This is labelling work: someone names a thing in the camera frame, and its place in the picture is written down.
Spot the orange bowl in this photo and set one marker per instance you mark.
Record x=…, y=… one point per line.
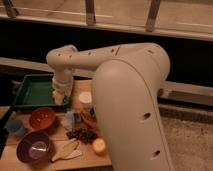
x=42, y=118

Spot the purple bowl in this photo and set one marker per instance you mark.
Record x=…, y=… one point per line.
x=33, y=147

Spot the white paper cup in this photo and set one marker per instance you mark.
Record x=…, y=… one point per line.
x=85, y=99

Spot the orange carrot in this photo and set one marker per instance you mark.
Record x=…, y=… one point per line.
x=88, y=121

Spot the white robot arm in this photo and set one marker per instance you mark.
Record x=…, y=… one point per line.
x=125, y=84

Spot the green plastic tray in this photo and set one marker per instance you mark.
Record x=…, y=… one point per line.
x=36, y=91

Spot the blue plastic cup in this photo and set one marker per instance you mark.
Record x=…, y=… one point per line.
x=16, y=127

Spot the dark grape bunch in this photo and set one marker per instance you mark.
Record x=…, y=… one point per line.
x=85, y=135

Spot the wooden spatula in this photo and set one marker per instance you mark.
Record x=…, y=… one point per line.
x=67, y=151

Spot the yellow apple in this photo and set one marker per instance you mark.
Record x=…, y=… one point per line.
x=99, y=146

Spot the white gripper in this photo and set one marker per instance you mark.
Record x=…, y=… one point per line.
x=60, y=91

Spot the grey towel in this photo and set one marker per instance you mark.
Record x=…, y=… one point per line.
x=70, y=119

